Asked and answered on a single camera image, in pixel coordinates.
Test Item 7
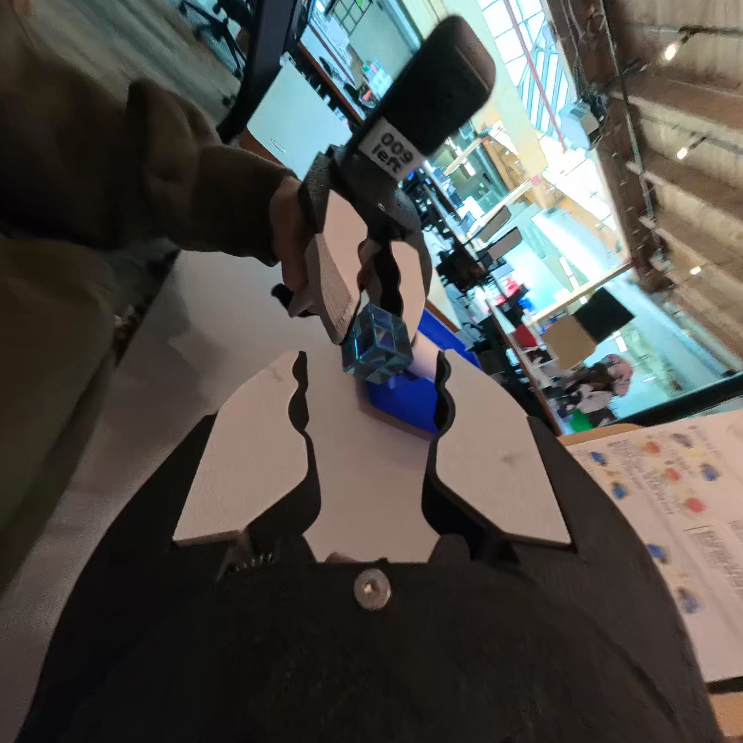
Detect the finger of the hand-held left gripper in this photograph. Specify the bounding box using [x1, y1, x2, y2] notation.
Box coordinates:
[370, 239, 434, 344]
[306, 193, 372, 346]

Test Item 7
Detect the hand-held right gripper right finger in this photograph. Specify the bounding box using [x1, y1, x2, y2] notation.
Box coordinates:
[422, 350, 573, 549]

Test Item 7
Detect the beige rounded board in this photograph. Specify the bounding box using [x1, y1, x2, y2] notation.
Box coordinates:
[539, 313, 599, 370]

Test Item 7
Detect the clear teal glass cube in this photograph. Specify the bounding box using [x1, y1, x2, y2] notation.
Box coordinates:
[341, 303, 414, 385]

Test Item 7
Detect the blue storage bin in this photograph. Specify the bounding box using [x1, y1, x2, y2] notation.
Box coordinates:
[365, 306, 484, 434]

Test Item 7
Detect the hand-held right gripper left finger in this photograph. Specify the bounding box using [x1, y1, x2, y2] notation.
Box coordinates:
[172, 350, 323, 546]

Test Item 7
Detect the black board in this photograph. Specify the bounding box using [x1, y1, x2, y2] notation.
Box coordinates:
[572, 286, 635, 343]

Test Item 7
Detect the person's left hand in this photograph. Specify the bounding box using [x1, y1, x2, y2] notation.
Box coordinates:
[269, 174, 319, 298]

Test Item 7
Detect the white office desk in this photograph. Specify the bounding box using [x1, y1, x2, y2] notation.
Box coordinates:
[245, 52, 372, 182]

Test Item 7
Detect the black office chair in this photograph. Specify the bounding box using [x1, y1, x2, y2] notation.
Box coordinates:
[176, 0, 246, 80]

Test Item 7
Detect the printed instruction sheet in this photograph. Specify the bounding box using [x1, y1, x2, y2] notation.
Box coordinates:
[566, 409, 743, 685]

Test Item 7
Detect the person's left forearm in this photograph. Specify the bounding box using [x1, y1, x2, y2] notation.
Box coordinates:
[0, 0, 303, 268]

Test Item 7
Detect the black high-back chair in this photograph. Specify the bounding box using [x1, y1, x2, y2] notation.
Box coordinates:
[216, 0, 305, 144]

